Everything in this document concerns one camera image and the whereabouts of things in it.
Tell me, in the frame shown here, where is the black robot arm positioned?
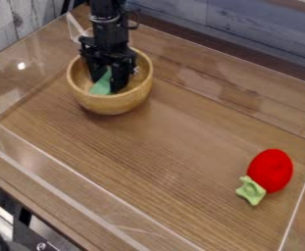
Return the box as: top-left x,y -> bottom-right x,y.
78,0 -> 137,95

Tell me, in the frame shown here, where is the red plush ball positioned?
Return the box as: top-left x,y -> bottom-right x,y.
246,149 -> 293,193

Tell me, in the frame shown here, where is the small green plastic toy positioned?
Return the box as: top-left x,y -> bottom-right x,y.
235,176 -> 266,206

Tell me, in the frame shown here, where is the green rectangular block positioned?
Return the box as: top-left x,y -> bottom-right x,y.
89,68 -> 111,95

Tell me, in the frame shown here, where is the black metal table frame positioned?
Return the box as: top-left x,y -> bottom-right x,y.
11,202 -> 73,251

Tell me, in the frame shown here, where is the brown wooden bowl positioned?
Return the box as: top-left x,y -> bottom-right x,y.
65,48 -> 152,115

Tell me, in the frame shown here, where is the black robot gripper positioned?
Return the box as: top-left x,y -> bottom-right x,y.
78,18 -> 136,93

